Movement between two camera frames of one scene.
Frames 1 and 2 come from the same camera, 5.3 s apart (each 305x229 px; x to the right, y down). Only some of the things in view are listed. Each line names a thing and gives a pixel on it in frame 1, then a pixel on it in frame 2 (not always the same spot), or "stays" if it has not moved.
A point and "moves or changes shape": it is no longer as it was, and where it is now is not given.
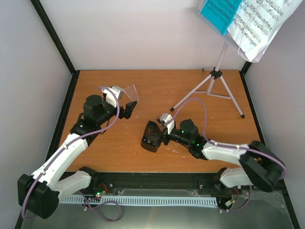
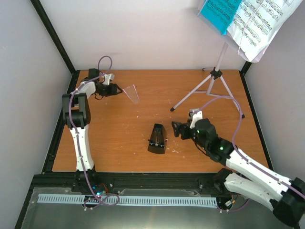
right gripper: x=166 y=140 to x=177 y=131
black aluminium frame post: x=244 y=70 stays
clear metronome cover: x=132 y=93 stays
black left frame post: x=54 y=36 stays
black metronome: x=152 y=136 moves or changes shape
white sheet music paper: x=256 y=22 stays
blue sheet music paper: x=220 y=13 stays
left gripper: x=127 y=111 to x=113 y=90
